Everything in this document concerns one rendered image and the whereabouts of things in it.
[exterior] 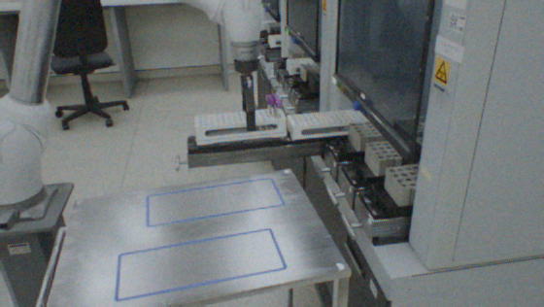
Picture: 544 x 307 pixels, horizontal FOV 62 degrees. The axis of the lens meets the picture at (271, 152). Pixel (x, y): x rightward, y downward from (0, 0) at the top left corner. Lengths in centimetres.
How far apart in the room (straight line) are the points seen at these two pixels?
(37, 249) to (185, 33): 372
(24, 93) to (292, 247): 98
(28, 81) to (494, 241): 137
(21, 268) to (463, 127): 131
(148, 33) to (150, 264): 413
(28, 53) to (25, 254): 60
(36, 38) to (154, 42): 353
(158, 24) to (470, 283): 426
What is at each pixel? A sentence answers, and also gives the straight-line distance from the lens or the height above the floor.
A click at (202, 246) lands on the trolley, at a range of 104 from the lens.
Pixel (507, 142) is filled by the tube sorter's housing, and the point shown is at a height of 106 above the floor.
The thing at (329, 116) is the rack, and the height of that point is 86.
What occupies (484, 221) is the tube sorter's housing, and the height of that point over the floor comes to 86.
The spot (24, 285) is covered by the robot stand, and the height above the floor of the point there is 47.
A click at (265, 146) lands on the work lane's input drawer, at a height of 81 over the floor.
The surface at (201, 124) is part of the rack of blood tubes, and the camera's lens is 146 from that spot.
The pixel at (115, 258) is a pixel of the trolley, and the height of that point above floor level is 82.
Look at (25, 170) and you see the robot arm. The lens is 147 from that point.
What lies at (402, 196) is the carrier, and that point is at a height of 86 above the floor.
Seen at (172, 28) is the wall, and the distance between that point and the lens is 497.
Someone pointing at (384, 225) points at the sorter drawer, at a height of 79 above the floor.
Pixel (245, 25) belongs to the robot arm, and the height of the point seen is 120.
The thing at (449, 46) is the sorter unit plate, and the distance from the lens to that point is 94.
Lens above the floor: 146
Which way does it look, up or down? 27 degrees down
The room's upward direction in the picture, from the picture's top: 2 degrees counter-clockwise
